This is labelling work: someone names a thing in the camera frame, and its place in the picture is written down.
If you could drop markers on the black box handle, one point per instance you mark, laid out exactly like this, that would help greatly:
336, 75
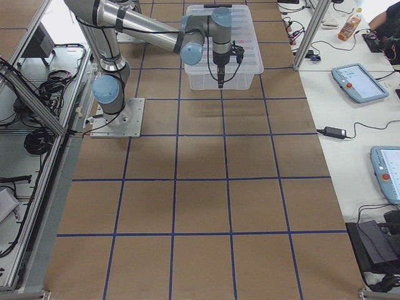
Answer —
213, 6

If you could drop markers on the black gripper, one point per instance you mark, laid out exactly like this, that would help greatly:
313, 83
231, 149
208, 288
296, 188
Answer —
220, 59

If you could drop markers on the black power adapter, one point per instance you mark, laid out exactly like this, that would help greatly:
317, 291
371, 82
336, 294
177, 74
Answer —
334, 132

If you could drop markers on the aluminium frame post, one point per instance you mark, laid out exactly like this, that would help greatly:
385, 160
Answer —
311, 30

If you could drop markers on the blue teach pendant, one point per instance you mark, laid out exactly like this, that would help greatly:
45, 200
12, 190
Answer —
385, 162
358, 83

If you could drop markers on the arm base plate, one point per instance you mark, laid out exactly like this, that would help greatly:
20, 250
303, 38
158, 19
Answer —
127, 124

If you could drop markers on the clear plastic storage box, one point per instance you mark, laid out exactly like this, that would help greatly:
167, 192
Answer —
208, 81

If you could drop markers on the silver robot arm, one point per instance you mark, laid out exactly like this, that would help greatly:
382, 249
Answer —
213, 32

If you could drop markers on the orange drink bottle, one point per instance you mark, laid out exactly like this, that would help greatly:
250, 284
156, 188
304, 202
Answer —
350, 25

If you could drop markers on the clear plastic box lid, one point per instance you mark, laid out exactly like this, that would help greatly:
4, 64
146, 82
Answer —
243, 34

